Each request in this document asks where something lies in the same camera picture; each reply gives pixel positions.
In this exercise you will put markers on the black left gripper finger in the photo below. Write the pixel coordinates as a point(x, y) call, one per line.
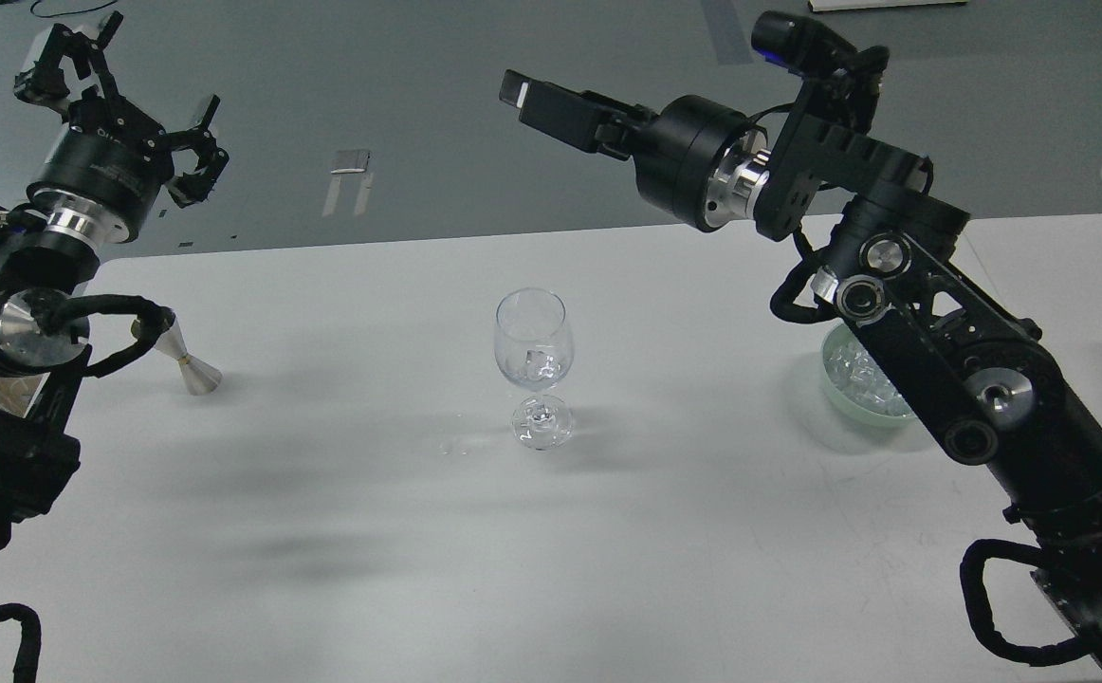
point(194, 187)
point(67, 73)

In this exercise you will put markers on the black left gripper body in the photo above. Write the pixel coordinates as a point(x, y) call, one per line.
point(101, 155)

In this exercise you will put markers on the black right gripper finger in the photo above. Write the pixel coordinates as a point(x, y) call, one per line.
point(586, 120)

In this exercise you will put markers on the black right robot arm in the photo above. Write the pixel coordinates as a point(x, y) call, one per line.
point(874, 252)

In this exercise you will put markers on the clear ice cubes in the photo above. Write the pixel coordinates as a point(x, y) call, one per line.
point(856, 377)

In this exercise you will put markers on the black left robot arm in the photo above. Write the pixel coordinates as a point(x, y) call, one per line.
point(53, 336)

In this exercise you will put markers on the steel cocktail jigger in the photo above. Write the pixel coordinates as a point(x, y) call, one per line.
point(199, 377)

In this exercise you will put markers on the clear wine glass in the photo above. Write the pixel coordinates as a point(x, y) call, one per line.
point(534, 348)

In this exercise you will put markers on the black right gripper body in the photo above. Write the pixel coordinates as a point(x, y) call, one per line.
point(701, 161)

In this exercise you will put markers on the green bowl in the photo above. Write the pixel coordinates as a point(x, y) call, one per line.
point(844, 406)

